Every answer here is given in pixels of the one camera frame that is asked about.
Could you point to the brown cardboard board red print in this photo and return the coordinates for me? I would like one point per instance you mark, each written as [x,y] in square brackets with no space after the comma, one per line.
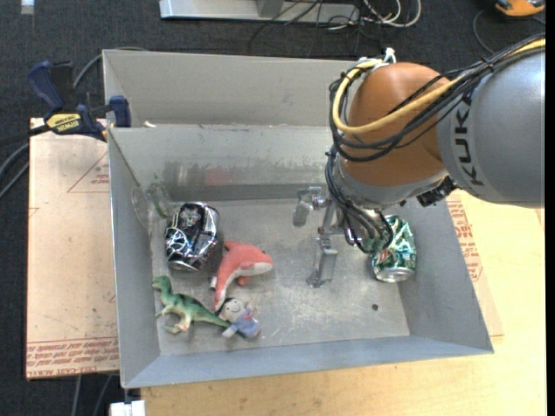
[69,241]

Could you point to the small doll in blue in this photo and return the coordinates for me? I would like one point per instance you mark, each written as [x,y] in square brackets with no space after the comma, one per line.
[243,319]

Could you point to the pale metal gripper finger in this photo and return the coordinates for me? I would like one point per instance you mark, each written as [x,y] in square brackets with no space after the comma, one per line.
[300,216]
[326,263]

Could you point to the green toy dinosaur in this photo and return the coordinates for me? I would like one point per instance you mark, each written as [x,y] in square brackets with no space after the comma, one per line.
[186,308]

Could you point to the crushed green drink can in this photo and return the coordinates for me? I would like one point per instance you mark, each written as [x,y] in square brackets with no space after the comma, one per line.
[396,249]

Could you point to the crushed black drink can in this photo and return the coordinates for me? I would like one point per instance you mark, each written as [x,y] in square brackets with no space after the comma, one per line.
[191,236]

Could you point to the grey metal bin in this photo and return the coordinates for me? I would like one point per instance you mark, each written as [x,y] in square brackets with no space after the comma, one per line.
[329,314]

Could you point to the red toy whale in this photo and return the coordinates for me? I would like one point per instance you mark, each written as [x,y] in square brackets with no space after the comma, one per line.
[243,260]

